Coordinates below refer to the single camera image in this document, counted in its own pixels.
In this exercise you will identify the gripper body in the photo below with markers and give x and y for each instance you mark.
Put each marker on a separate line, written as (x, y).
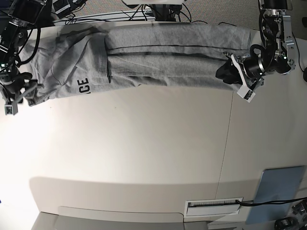
(253, 67)
(14, 83)

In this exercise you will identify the grey T-shirt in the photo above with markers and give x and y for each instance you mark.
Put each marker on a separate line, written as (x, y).
(95, 59)

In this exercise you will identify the blue-grey board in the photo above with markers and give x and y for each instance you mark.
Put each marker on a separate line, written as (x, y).
(275, 184)

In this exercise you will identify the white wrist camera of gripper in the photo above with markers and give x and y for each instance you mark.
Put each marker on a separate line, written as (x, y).
(11, 109)
(246, 93)

